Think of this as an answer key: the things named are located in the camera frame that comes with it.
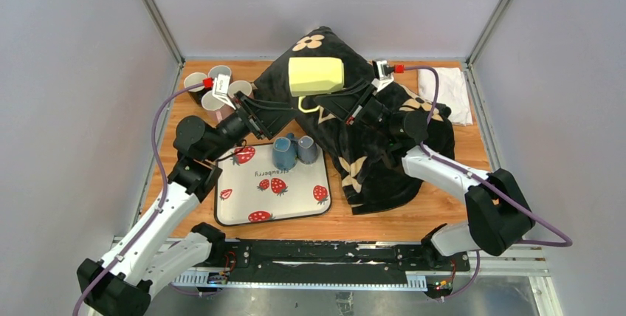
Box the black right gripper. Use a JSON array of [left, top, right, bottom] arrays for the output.
[[314, 78, 397, 142]]

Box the pink octagonal mug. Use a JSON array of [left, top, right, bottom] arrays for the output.
[[201, 92, 235, 123]]

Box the green octagonal mug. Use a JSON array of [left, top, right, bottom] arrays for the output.
[[288, 57, 345, 114]]

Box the brown pink mug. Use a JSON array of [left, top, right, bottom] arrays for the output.
[[207, 65, 233, 78]]

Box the white strawberry tray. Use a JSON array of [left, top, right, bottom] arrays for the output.
[[214, 144, 331, 226]]

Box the black mug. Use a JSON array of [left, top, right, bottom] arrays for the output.
[[183, 72, 210, 106]]

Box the pink round mug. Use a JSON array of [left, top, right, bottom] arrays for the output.
[[227, 80, 254, 98]]

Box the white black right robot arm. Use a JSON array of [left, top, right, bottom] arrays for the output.
[[314, 82, 535, 270]]

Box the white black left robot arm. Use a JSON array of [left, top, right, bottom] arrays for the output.
[[72, 92, 297, 315]]

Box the grey blue dotted mug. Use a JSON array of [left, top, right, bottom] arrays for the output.
[[296, 135, 319, 165]]

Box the black floral plush blanket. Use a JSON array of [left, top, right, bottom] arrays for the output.
[[253, 26, 455, 215]]

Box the white folded cloth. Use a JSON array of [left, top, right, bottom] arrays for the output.
[[418, 67, 473, 126]]

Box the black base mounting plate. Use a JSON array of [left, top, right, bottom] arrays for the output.
[[166, 238, 473, 300]]

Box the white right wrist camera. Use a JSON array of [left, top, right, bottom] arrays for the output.
[[371, 59, 395, 92]]

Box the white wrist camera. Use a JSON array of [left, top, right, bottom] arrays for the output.
[[212, 74, 236, 110], [371, 59, 395, 92]]

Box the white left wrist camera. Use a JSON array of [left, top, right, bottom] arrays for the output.
[[212, 74, 236, 110]]

